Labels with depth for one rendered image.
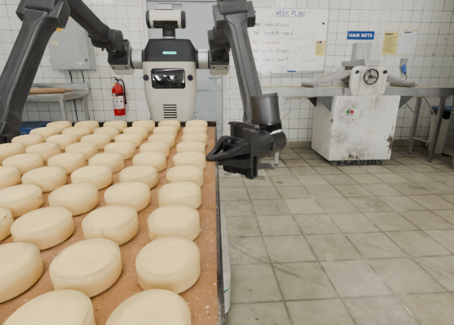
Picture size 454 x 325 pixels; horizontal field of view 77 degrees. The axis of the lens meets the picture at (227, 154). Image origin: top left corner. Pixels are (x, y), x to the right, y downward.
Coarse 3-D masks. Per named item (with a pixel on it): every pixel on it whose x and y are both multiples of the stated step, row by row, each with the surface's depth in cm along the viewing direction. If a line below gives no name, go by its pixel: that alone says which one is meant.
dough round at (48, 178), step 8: (40, 168) 39; (48, 168) 39; (56, 168) 39; (64, 168) 39; (24, 176) 36; (32, 176) 36; (40, 176) 36; (48, 176) 36; (56, 176) 37; (64, 176) 38; (40, 184) 35; (48, 184) 36; (56, 184) 37; (64, 184) 38
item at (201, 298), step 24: (168, 168) 44; (48, 192) 36; (72, 216) 31; (144, 216) 31; (72, 240) 27; (144, 240) 27; (48, 264) 24; (216, 264) 24; (48, 288) 22; (120, 288) 22; (192, 288) 22; (216, 288) 22; (0, 312) 20; (96, 312) 20; (192, 312) 20; (216, 312) 20
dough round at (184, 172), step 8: (176, 168) 39; (184, 168) 39; (192, 168) 39; (200, 168) 39; (168, 176) 37; (176, 176) 36; (184, 176) 36; (192, 176) 36; (200, 176) 37; (200, 184) 38
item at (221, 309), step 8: (216, 128) 67; (216, 136) 60; (216, 160) 48; (216, 168) 44; (216, 176) 41; (216, 184) 39; (216, 192) 37; (216, 200) 35; (216, 208) 33; (216, 216) 31; (216, 224) 30; (216, 232) 28; (216, 240) 27; (216, 248) 26; (224, 312) 19; (224, 320) 19
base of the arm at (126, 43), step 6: (126, 42) 127; (126, 48) 125; (108, 54) 125; (114, 54) 122; (120, 54) 122; (126, 54) 125; (108, 60) 124; (114, 60) 124; (120, 60) 125; (126, 60) 125
